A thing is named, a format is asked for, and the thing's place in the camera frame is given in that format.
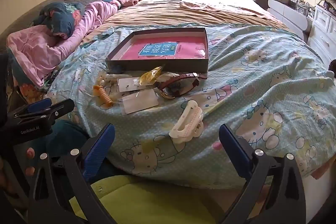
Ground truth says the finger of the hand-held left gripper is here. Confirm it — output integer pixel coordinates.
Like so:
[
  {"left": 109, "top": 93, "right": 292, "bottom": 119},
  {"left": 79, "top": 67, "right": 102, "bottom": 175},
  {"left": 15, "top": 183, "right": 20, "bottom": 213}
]
[
  {"left": 14, "top": 98, "right": 76, "bottom": 123},
  {"left": 13, "top": 97, "right": 52, "bottom": 116}
]

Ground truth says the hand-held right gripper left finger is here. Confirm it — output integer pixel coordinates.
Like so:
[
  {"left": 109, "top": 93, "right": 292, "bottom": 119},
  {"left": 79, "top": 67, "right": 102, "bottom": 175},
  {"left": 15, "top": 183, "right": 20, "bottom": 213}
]
[{"left": 28, "top": 123, "right": 124, "bottom": 224}]

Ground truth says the yellow item in clear bag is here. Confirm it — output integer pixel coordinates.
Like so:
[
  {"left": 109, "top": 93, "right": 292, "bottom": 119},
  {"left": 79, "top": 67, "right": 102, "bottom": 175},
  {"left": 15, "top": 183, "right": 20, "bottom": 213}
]
[{"left": 139, "top": 64, "right": 166, "bottom": 85}]

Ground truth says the yellow-green cushion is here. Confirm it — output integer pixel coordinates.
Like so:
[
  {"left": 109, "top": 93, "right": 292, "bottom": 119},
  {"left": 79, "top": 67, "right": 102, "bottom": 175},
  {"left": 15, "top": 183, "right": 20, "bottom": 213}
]
[{"left": 69, "top": 175, "right": 226, "bottom": 224}]

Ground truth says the small plush toy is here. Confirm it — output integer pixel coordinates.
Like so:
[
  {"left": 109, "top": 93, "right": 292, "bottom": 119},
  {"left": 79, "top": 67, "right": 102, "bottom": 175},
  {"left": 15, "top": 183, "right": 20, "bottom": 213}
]
[{"left": 316, "top": 70, "right": 335, "bottom": 88}]

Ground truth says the person's left hand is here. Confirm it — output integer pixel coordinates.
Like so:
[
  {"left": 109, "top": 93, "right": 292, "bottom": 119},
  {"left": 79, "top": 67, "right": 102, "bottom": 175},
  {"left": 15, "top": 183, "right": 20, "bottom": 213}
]
[{"left": 25, "top": 147, "right": 37, "bottom": 177}]

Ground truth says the dark hair accessory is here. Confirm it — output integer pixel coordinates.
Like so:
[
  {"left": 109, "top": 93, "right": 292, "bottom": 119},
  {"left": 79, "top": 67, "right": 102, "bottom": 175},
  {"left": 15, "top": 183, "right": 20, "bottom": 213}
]
[{"left": 164, "top": 80, "right": 197, "bottom": 98}]

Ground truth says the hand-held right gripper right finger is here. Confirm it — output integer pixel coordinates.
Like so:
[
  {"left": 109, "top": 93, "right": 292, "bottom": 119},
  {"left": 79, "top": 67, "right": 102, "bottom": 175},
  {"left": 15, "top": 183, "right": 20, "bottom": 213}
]
[{"left": 219, "top": 124, "right": 307, "bottom": 224}]

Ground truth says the large clear earring card packet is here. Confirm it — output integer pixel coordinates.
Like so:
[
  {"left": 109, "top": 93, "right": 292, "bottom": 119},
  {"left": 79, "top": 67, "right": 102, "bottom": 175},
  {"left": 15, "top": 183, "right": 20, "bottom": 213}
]
[{"left": 122, "top": 89, "right": 160, "bottom": 115}]

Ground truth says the clear plastic jewelry bag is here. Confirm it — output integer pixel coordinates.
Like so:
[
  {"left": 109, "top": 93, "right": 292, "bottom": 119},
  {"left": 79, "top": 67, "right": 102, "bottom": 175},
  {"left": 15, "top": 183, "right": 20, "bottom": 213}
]
[{"left": 97, "top": 69, "right": 124, "bottom": 85}]

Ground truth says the grey and white vanity desk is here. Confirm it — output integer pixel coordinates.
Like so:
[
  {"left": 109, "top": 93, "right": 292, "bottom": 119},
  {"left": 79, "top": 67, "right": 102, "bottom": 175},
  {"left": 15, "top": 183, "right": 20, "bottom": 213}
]
[{"left": 256, "top": 0, "right": 314, "bottom": 42}]

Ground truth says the cartoon cat print blanket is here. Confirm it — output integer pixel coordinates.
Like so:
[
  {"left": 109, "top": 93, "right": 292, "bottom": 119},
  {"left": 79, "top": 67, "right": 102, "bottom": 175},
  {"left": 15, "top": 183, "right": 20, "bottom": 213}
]
[{"left": 43, "top": 22, "right": 335, "bottom": 183}]

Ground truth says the tan bed sheet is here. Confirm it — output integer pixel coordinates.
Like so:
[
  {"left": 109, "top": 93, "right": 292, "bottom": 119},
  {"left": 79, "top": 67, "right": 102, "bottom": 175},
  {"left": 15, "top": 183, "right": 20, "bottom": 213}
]
[{"left": 81, "top": 0, "right": 290, "bottom": 44}]

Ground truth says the pink quilt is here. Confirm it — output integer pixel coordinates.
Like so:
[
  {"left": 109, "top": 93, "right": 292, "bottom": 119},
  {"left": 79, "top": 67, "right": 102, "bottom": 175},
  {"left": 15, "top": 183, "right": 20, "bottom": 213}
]
[{"left": 7, "top": 0, "right": 121, "bottom": 88}]

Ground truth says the white hair claw clip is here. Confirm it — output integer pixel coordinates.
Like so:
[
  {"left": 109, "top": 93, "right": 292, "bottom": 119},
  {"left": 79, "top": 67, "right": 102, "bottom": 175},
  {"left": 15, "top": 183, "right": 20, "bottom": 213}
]
[{"left": 168, "top": 99, "right": 205, "bottom": 139}]

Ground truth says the dark floral quilt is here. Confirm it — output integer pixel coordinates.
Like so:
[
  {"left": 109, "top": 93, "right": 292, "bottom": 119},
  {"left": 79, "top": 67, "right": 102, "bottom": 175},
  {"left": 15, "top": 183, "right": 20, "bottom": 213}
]
[{"left": 33, "top": 1, "right": 86, "bottom": 39}]

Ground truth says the small clear earring card packet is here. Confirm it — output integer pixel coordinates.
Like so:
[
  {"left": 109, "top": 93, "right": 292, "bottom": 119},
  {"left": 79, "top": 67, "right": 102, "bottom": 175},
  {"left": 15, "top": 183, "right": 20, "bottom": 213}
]
[{"left": 117, "top": 77, "right": 144, "bottom": 93}]

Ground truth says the white drawer dresser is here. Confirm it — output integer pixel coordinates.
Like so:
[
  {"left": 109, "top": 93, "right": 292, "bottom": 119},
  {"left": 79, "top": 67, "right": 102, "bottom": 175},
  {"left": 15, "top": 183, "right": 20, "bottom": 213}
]
[{"left": 307, "top": 5, "right": 336, "bottom": 65}]

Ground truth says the grey cardboard box tray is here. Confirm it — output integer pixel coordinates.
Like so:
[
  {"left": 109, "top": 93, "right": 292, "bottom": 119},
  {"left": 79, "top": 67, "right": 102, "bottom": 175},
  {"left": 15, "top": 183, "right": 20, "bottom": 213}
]
[{"left": 105, "top": 27, "right": 210, "bottom": 74}]

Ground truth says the orange spiral hair tie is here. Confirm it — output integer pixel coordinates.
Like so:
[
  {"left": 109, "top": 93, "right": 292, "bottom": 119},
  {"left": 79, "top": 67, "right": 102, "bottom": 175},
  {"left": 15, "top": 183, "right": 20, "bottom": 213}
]
[{"left": 93, "top": 85, "right": 114, "bottom": 107}]

